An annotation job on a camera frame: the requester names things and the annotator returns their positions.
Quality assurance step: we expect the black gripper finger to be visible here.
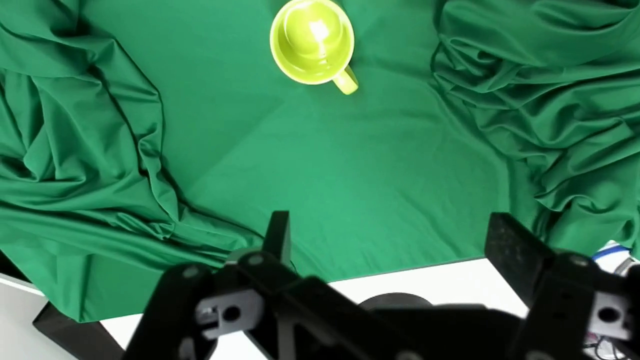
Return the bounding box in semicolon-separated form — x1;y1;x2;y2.
484;210;555;318

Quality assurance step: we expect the yellow-green ceramic mug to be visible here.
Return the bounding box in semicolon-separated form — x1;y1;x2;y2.
267;0;360;98

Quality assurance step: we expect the green fabric cloth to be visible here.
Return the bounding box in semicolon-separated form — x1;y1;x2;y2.
0;0;640;324

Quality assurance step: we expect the black table edge bar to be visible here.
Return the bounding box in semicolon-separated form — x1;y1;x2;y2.
32;301;126;360

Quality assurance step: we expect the blue cable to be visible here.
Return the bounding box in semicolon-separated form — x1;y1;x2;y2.
593;244;629;263

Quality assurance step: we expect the black coiled cable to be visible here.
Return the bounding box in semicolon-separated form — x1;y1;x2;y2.
358;293;436;310

